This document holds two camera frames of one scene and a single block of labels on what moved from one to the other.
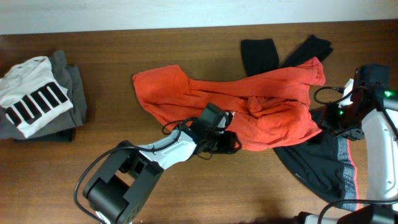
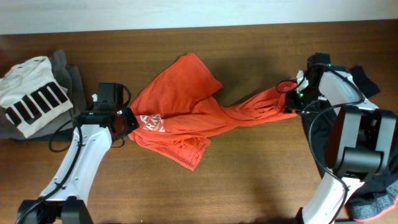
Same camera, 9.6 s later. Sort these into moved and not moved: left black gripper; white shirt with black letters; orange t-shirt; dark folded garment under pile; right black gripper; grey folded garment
Moved: right black gripper; left black gripper; orange t-shirt
Not moved: grey folded garment; dark folded garment under pile; white shirt with black letters
